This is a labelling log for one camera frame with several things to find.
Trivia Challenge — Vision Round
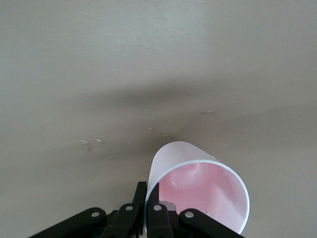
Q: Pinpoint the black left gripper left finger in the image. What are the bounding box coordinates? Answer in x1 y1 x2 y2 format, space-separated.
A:
27 181 148 238

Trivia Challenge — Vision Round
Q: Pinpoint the pink plastic cup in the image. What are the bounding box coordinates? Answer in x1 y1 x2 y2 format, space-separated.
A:
145 140 251 235

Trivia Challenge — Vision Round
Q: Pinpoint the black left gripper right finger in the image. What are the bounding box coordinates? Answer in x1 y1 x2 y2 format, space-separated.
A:
147 184 245 238

